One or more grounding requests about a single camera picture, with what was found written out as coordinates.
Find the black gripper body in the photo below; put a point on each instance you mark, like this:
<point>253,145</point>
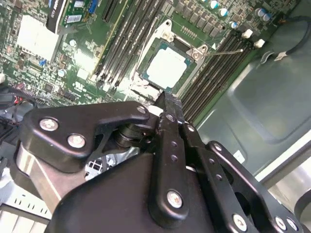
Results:
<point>109,199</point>

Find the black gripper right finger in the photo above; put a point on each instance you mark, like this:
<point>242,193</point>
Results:
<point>206,155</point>

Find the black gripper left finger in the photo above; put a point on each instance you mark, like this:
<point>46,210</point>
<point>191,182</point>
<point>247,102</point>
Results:
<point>97,114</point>

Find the metal socket cover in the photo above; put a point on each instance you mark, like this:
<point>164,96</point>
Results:
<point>145,88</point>

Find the silver CPU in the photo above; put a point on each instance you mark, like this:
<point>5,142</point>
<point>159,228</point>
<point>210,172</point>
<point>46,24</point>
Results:
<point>166,66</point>

